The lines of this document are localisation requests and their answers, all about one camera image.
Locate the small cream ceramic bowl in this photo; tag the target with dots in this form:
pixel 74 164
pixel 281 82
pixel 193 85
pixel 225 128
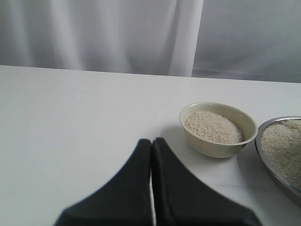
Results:
pixel 217 130

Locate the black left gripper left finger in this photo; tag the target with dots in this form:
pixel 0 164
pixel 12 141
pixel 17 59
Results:
pixel 125 200

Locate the white curtain backdrop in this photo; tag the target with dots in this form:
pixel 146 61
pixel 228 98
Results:
pixel 231 39

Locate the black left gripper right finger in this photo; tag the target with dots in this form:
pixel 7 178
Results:
pixel 181 199

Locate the large steel rice plate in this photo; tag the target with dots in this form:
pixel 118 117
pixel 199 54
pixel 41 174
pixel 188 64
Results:
pixel 278 145

